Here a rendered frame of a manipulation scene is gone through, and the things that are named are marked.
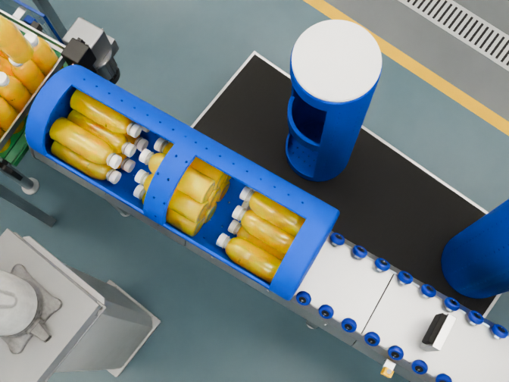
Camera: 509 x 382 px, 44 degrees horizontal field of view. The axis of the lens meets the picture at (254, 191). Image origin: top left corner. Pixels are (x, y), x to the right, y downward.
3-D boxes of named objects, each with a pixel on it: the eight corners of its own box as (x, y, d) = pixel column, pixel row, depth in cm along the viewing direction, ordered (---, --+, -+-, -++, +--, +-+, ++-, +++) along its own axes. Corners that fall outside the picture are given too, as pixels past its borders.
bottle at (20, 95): (14, 98, 210) (-12, 71, 191) (36, 92, 211) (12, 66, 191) (17, 118, 209) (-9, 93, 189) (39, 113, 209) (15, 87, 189)
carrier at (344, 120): (311, 108, 287) (272, 156, 281) (327, 3, 202) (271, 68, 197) (363, 145, 281) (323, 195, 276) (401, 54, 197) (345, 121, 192)
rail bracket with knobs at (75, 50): (83, 82, 211) (73, 68, 201) (66, 72, 212) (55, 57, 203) (100, 58, 213) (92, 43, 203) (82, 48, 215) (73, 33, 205)
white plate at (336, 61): (327, 3, 201) (327, 4, 202) (273, 66, 196) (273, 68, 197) (400, 51, 196) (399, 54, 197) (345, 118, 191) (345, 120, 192)
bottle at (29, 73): (55, 84, 211) (33, 56, 192) (42, 101, 210) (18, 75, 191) (39, 73, 213) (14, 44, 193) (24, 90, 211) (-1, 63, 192)
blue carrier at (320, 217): (290, 302, 187) (288, 301, 159) (50, 159, 201) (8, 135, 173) (338, 219, 190) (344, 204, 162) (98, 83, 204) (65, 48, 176)
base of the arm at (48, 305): (27, 366, 171) (18, 365, 165) (-27, 313, 176) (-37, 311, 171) (74, 313, 174) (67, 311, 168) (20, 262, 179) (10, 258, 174)
